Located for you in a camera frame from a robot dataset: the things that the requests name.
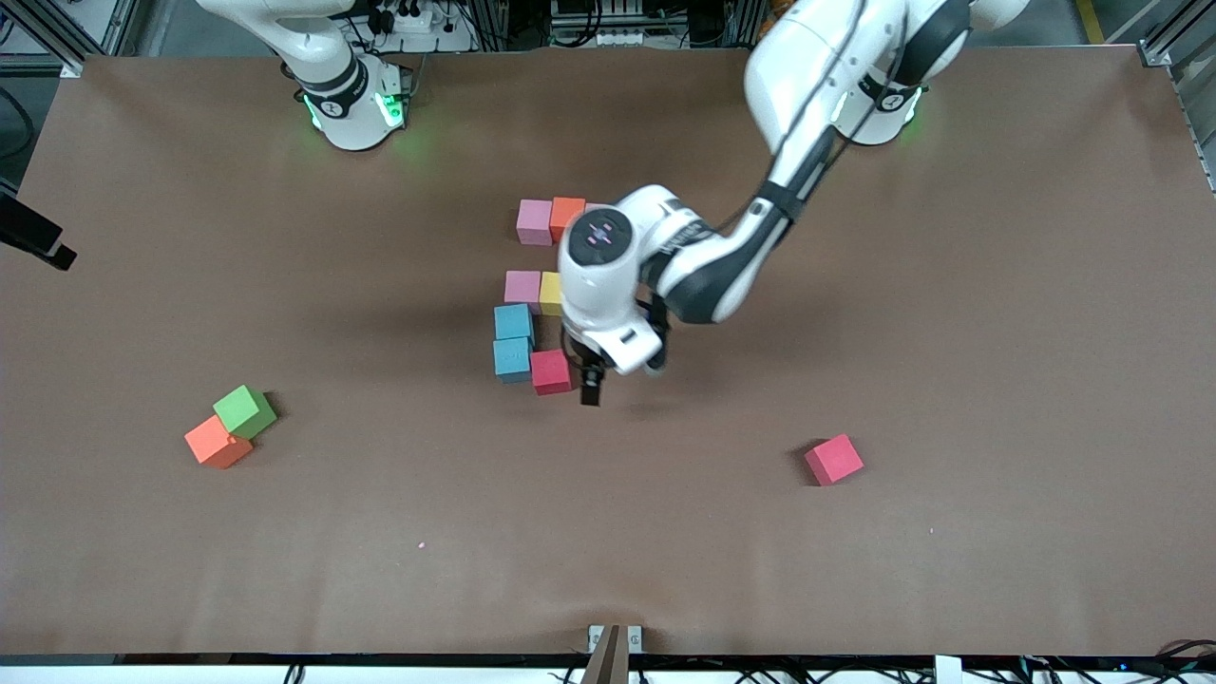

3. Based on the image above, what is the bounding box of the green foam block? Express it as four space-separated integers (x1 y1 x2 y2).
212 384 278 440

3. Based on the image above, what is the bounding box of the white power strip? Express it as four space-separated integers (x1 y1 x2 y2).
556 28 666 50
370 0 476 53

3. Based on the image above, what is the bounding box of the brown table cover sheet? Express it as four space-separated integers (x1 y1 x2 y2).
0 46 1216 658

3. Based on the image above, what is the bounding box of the light blue foam block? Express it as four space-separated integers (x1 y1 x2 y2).
492 336 534 385
493 303 536 343

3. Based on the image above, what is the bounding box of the brown tapered post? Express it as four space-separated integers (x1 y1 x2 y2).
581 624 623 684

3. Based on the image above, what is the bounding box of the orange foam block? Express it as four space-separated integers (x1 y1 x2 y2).
184 414 255 470
550 197 587 244

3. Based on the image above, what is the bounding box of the grey metal bracket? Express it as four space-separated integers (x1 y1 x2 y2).
587 624 644 655

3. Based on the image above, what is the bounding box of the red foam block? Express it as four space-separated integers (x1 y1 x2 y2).
804 433 865 486
530 349 574 396

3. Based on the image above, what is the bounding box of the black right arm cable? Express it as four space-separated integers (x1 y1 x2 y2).
0 85 36 161

